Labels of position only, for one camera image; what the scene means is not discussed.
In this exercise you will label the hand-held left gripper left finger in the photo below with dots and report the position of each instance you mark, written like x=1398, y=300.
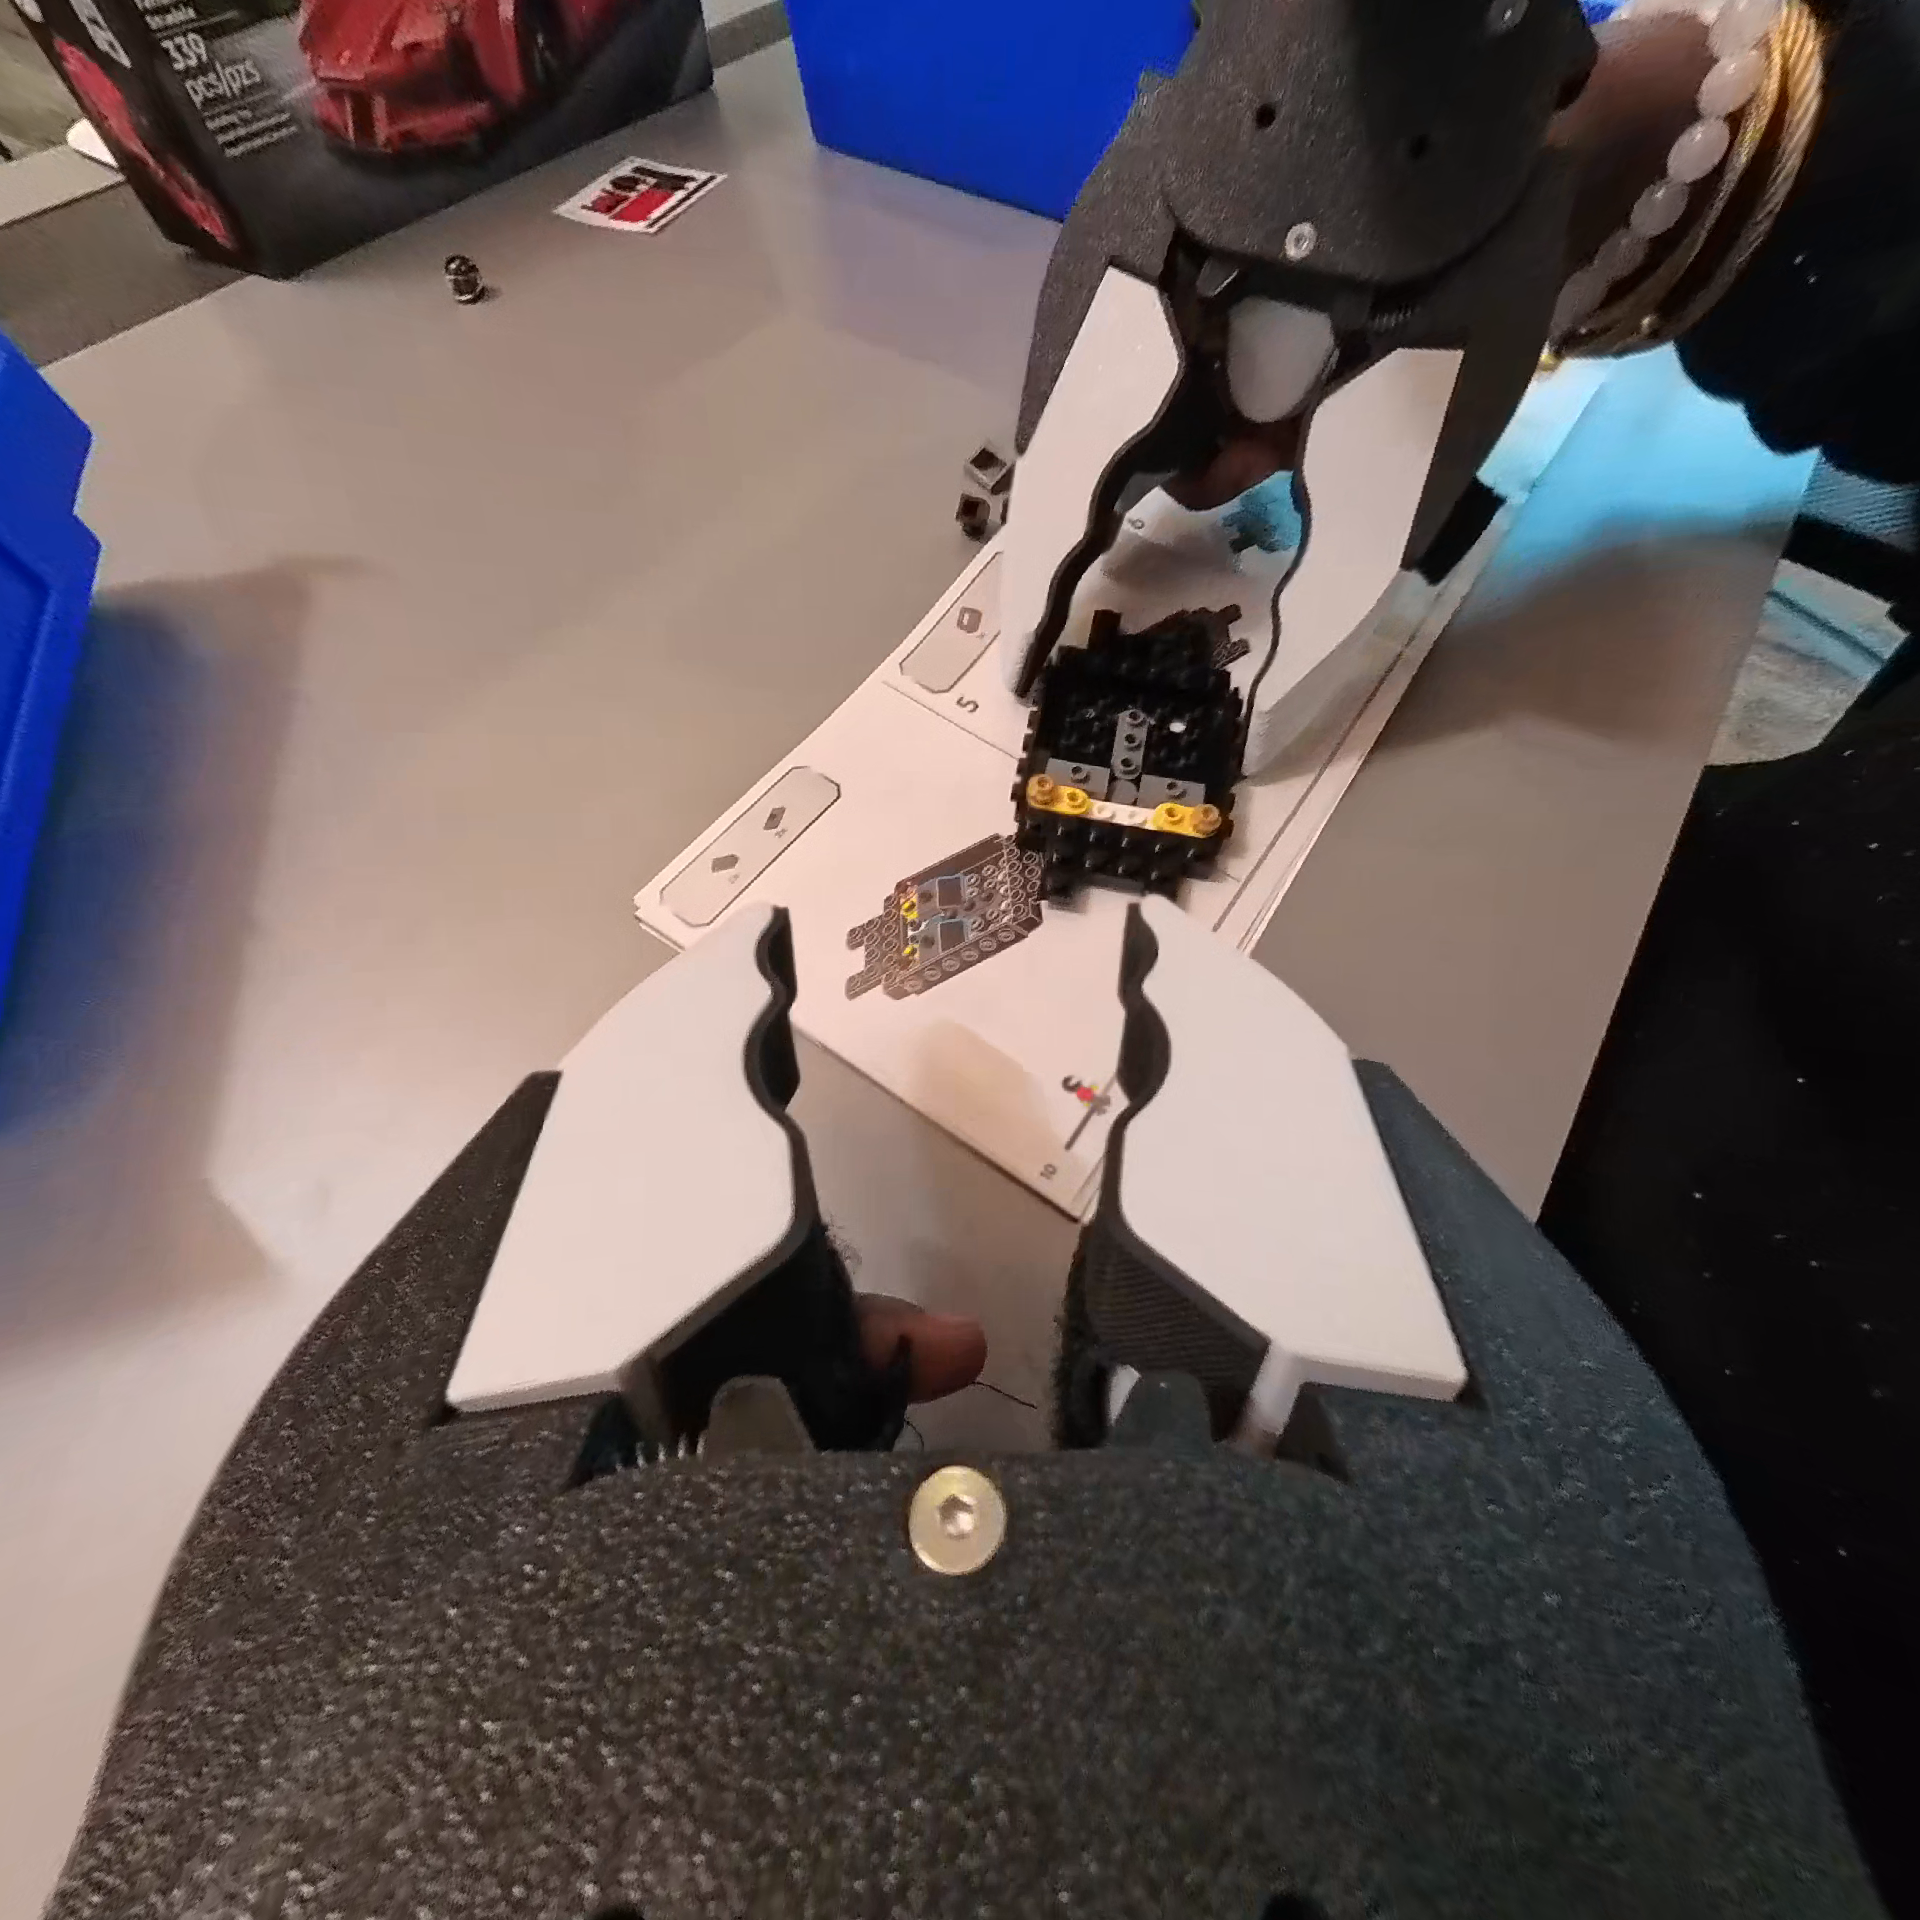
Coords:
x=630, y=1170

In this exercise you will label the black lego model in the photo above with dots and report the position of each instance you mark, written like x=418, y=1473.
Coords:
x=1124, y=841

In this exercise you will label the person's left hand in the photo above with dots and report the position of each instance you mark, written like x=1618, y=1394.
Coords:
x=923, y=1343

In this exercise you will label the white instruction booklet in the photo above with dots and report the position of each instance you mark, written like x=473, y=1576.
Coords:
x=975, y=1080

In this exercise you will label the small black lego wheel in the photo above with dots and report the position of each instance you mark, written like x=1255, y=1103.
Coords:
x=470, y=280

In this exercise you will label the person's right hand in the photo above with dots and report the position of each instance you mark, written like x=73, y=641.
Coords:
x=1628, y=120

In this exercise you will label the person's right forearm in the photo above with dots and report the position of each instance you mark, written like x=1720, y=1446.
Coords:
x=1845, y=194

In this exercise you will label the person's black clothing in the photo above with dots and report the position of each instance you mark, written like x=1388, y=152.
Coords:
x=1771, y=1200

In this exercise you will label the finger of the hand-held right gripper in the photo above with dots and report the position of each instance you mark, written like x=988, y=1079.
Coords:
x=1089, y=435
x=1365, y=495

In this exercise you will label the red black sticker sheet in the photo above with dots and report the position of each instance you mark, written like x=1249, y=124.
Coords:
x=638, y=194

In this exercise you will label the lego set box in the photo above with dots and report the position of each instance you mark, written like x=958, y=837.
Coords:
x=301, y=180

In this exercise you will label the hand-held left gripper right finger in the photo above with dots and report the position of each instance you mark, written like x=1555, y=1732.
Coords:
x=1291, y=1184

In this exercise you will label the blue plastic bin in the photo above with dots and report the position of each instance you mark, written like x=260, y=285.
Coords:
x=975, y=90
x=39, y=675

